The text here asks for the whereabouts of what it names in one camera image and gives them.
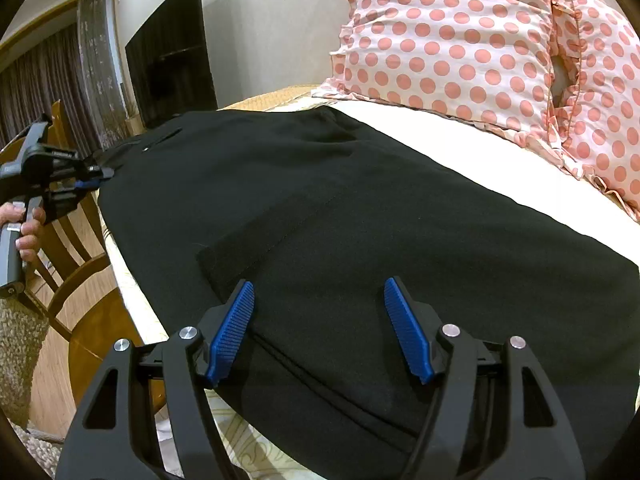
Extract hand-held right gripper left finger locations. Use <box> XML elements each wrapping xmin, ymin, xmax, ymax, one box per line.
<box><xmin>56</xmin><ymin>280</ymin><xmax>256</xmax><ymax>480</ymax></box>

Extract white bed sheet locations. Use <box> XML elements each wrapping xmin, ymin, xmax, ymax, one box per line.
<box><xmin>330</xmin><ymin>100</ymin><xmax>640</xmax><ymax>281</ymax></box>

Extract black pants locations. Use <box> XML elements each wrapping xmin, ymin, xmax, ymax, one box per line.
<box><xmin>96</xmin><ymin>107</ymin><xmax>640</xmax><ymax>480</ymax></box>

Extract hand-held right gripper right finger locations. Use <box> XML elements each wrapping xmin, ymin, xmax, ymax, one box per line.
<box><xmin>383</xmin><ymin>276</ymin><xmax>587</xmax><ymax>480</ymax></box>

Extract person's left hand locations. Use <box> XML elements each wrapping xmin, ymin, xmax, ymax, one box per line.
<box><xmin>0</xmin><ymin>201</ymin><xmax>47</xmax><ymax>264</ymax></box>

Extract beige woven rug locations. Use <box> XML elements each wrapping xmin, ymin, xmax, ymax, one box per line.
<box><xmin>0</xmin><ymin>305</ymin><xmax>61</xmax><ymax>480</ymax></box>

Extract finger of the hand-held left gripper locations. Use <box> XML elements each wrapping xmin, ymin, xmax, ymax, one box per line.
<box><xmin>74</xmin><ymin>161</ymin><xmax>117</xmax><ymax>196</ymax></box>

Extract pink polka dot pillow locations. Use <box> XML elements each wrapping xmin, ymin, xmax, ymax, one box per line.
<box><xmin>311</xmin><ymin>0</ymin><xmax>563</xmax><ymax>133</ymax></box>
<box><xmin>520</xmin><ymin>0</ymin><xmax>640</xmax><ymax>221</ymax></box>

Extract black television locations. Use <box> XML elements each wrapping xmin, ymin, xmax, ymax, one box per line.
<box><xmin>124</xmin><ymin>0</ymin><xmax>218</xmax><ymax>130</ymax></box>

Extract dark curtain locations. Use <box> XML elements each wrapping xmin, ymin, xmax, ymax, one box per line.
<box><xmin>0</xmin><ymin>0</ymin><xmax>132</xmax><ymax>161</ymax></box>

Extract wooden chair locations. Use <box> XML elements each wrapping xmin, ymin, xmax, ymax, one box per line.
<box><xmin>0</xmin><ymin>100</ymin><xmax>168</xmax><ymax>441</ymax></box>

